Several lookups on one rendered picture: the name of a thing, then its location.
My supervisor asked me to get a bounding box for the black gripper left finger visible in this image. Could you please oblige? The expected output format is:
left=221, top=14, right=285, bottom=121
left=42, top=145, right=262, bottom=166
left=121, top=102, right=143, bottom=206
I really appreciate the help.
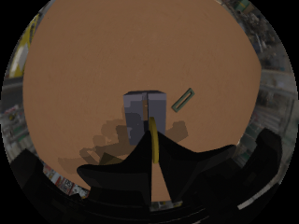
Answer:
left=76, top=131, right=152, bottom=208

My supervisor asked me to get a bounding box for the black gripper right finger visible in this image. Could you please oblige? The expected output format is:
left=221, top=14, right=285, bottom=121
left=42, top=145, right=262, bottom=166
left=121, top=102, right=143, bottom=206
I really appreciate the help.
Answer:
left=157, top=131, right=236, bottom=204

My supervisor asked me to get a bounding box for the gold coin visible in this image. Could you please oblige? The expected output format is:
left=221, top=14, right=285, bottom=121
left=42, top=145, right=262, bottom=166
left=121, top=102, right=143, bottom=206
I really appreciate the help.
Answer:
left=149, top=117, right=160, bottom=163

